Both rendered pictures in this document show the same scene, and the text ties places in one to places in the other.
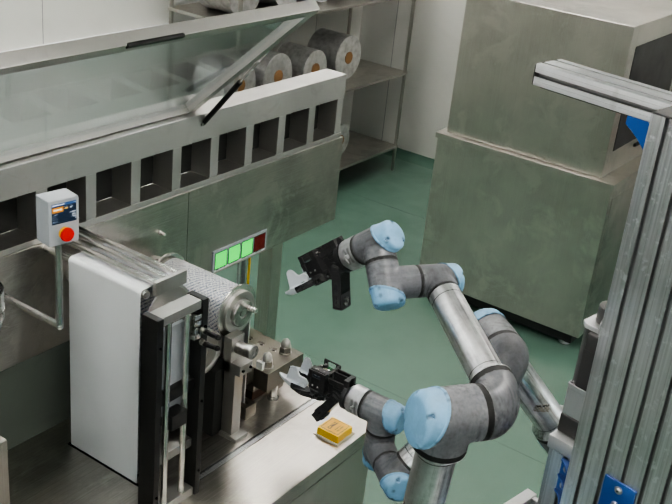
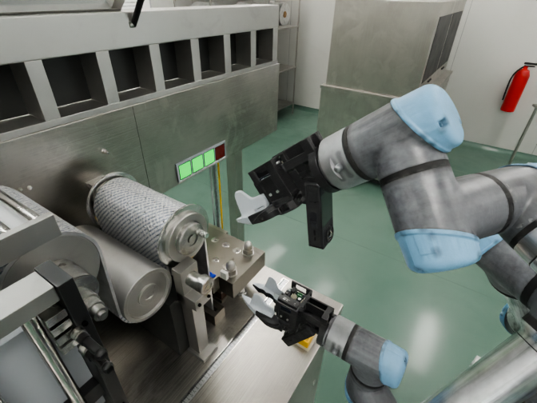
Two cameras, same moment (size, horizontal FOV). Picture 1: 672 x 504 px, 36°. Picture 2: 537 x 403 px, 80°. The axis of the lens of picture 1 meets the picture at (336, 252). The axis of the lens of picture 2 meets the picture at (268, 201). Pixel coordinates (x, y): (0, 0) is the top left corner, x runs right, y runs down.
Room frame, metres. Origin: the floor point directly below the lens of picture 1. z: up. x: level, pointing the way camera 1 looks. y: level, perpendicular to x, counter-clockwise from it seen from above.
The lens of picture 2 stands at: (1.77, 0.06, 1.71)
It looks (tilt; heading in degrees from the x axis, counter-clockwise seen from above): 34 degrees down; 359
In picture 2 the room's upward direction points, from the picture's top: 2 degrees clockwise
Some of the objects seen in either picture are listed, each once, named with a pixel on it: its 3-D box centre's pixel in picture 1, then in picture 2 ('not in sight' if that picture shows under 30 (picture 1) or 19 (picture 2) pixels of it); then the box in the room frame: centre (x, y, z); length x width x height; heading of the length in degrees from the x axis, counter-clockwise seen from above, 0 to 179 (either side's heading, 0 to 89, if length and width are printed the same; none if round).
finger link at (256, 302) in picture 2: (293, 375); (257, 301); (2.25, 0.08, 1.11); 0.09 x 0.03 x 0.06; 66
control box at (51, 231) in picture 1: (59, 218); not in sight; (1.87, 0.56, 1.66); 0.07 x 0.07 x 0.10; 48
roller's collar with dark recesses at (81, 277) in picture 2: not in sight; (66, 287); (2.09, 0.35, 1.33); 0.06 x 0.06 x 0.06; 57
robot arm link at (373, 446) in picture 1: (380, 450); (368, 389); (2.11, -0.16, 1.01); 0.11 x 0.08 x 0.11; 17
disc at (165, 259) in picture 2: (236, 310); (184, 235); (2.32, 0.24, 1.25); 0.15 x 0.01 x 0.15; 147
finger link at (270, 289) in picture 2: (305, 367); (270, 286); (2.30, 0.05, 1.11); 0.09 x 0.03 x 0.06; 48
